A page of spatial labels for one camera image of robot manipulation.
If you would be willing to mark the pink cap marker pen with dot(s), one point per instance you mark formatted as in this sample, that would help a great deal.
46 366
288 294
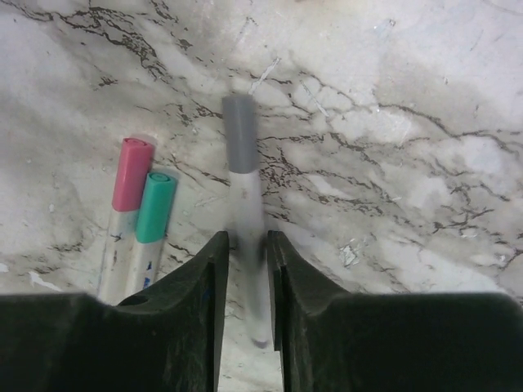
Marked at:
134 163

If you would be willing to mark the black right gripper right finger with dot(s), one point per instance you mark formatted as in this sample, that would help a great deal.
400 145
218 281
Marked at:
330 339

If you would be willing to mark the grey cap marker pen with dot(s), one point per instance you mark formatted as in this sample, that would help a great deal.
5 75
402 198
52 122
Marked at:
249 224

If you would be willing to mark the teal cap marker pen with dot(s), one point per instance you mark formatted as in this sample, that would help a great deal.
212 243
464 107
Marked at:
151 226

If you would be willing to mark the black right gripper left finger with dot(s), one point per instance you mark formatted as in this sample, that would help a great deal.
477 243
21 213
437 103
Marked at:
166 337

